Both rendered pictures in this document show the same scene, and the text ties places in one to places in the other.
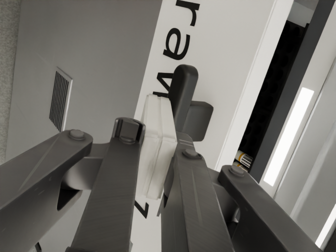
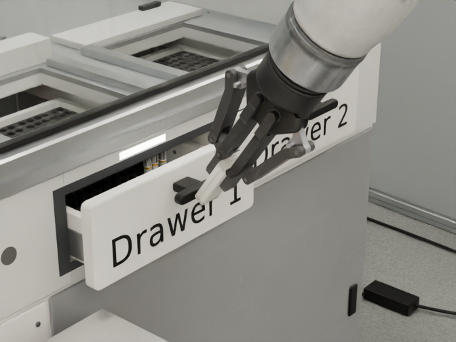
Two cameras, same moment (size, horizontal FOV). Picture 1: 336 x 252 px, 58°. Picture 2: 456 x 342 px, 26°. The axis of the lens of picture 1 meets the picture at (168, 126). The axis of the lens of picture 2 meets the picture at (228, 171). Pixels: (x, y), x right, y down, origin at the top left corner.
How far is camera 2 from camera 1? 1.01 m
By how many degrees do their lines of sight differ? 28
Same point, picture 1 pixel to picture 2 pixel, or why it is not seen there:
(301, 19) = not seen: hidden behind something
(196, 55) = (157, 215)
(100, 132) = (211, 299)
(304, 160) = (148, 130)
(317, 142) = (138, 131)
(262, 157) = (157, 150)
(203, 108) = (180, 184)
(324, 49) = (102, 164)
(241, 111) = (165, 169)
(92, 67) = not seen: outside the picture
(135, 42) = (138, 318)
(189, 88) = (184, 191)
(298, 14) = not seen: hidden behind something
